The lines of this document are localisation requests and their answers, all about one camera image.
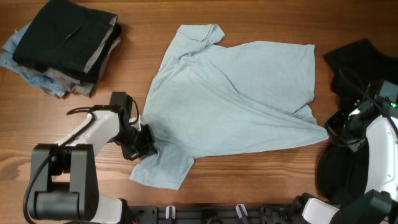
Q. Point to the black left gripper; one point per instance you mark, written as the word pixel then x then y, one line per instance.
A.
pixel 147 147

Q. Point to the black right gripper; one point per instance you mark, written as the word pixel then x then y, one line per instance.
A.
pixel 331 126

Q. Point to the light blue t-shirt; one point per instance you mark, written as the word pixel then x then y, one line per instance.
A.
pixel 209 100

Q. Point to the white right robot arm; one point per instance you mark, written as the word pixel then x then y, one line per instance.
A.
pixel 358 172

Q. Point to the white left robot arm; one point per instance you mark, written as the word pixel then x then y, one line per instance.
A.
pixel 63 182

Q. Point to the black clothes pile right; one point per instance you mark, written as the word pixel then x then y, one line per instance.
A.
pixel 355 66

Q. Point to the grey folded garment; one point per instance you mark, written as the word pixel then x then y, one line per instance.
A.
pixel 67 83

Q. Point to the black folded garment on stack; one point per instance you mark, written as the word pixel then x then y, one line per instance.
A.
pixel 69 38

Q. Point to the blue denim folded jeans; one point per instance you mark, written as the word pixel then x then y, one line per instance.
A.
pixel 47 84

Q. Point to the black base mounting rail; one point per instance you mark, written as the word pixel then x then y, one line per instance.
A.
pixel 266 214

